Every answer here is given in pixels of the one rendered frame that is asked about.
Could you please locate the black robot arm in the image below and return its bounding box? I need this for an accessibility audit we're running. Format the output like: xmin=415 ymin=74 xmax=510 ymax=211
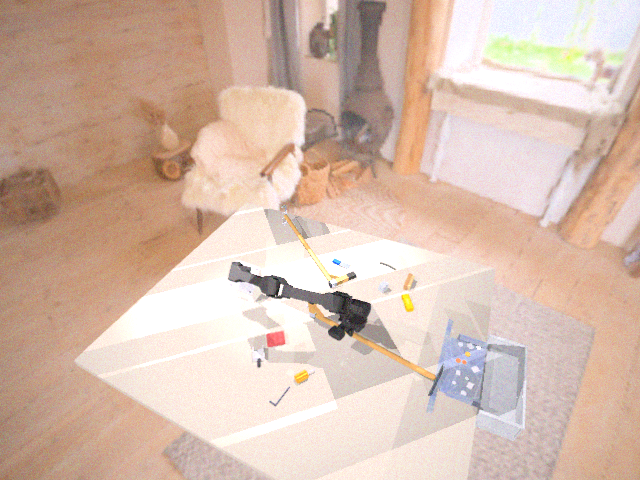
xmin=227 ymin=261 xmax=371 ymax=333

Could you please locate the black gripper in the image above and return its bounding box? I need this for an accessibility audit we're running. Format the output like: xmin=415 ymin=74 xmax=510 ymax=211
xmin=328 ymin=312 xmax=354 ymax=340

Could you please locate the long orange l-shaped rod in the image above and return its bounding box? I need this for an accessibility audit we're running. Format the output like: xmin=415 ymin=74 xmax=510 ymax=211
xmin=282 ymin=205 xmax=356 ymax=288

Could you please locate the yellow rectangular block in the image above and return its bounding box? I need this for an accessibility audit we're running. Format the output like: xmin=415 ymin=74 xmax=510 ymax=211
xmin=402 ymin=294 xmax=413 ymax=312

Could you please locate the red rectangular block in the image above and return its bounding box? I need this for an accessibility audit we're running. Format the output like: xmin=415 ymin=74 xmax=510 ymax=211
xmin=266 ymin=331 xmax=285 ymax=347

